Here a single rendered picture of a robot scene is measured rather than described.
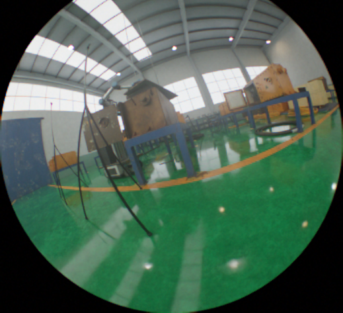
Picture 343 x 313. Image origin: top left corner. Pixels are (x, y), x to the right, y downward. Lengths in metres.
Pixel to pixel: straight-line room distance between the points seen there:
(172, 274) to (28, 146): 9.63
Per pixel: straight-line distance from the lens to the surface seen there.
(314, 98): 5.40
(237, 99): 3.30
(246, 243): 0.60
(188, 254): 0.60
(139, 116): 1.54
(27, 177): 9.40
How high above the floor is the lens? 0.54
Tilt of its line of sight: 4 degrees down
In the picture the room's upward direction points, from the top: 17 degrees counter-clockwise
